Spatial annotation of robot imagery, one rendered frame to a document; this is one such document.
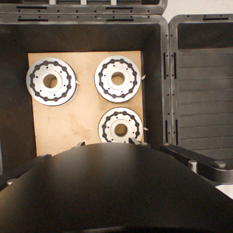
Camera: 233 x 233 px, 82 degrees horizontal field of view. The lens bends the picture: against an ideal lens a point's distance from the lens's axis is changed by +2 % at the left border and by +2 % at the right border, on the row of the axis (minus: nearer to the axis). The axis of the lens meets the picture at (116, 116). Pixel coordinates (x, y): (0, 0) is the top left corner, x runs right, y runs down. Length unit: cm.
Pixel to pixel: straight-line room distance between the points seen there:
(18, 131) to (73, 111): 11
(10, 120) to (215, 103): 46
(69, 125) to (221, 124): 39
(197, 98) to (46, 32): 36
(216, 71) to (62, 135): 42
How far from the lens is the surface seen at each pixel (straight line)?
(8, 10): 31
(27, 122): 35
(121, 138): 30
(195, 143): 41
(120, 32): 29
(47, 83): 34
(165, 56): 26
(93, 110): 33
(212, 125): 43
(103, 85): 30
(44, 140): 37
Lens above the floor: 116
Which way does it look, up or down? 85 degrees down
